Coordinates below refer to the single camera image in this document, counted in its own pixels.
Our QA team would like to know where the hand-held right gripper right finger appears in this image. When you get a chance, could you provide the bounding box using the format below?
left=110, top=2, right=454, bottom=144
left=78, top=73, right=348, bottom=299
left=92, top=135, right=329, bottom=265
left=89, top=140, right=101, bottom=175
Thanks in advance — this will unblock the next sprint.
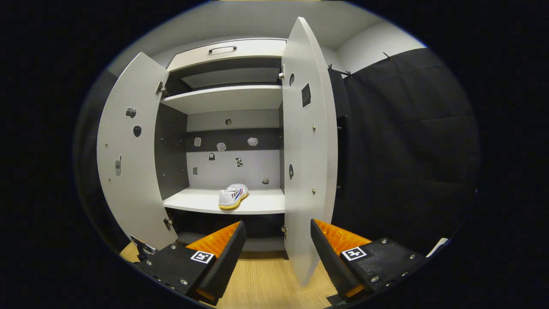
left=310, top=218, right=429, bottom=303

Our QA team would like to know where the black right door handle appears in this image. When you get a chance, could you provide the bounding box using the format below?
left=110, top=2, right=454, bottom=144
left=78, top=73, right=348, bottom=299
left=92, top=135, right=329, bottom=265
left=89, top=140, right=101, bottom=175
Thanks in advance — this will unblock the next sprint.
left=336, top=114, right=350, bottom=190

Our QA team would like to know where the white shoe cabinet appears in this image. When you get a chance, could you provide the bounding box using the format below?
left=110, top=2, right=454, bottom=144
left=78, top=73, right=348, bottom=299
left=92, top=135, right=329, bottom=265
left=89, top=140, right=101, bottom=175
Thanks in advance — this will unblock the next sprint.
left=97, top=17, right=339, bottom=286

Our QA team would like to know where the white flat object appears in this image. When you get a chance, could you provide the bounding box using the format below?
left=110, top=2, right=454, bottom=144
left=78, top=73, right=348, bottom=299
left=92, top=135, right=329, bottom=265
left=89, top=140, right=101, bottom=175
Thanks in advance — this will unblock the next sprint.
left=426, top=237, right=449, bottom=258

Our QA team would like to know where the black backdrop cloth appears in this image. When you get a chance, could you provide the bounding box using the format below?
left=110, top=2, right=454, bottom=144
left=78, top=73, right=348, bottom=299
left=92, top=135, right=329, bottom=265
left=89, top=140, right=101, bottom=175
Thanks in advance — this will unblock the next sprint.
left=73, top=47, right=482, bottom=257

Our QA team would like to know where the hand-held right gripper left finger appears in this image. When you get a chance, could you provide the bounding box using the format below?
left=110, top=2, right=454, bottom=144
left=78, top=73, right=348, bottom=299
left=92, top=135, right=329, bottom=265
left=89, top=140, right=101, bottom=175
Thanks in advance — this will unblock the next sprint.
left=135, top=221, right=248, bottom=306

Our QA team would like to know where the white cabinet drawer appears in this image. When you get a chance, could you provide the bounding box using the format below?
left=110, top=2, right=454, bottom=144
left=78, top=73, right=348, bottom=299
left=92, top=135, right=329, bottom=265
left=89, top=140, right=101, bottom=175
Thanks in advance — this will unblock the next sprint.
left=166, top=39, right=287, bottom=73

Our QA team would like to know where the white cabinet door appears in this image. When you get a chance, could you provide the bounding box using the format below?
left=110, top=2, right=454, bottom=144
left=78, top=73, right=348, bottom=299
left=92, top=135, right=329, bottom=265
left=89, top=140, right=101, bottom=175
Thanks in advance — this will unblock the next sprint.
left=281, top=17, right=339, bottom=286
left=97, top=52, right=179, bottom=251

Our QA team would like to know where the white striped shoe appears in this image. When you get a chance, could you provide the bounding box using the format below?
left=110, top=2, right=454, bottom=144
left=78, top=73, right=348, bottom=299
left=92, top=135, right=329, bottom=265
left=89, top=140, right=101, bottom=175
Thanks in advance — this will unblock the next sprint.
left=218, top=184, right=250, bottom=211

